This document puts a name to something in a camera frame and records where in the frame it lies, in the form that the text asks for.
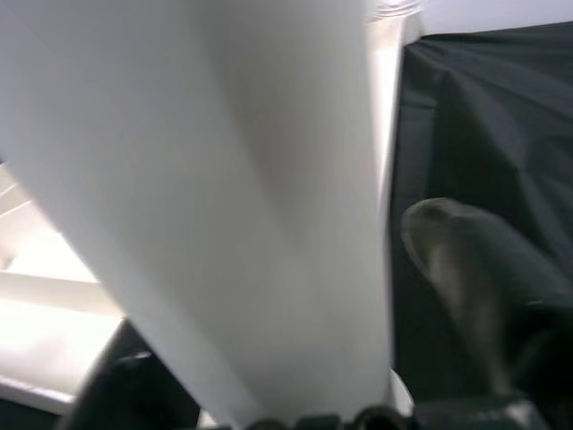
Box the black table cloth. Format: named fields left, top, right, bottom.
left=389, top=20, right=573, bottom=404

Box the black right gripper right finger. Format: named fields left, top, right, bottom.
left=400, top=196, right=573, bottom=404

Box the white plastic table top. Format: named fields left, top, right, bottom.
left=0, top=17, right=424, bottom=426

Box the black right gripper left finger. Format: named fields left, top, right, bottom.
left=62, top=320, right=202, bottom=430

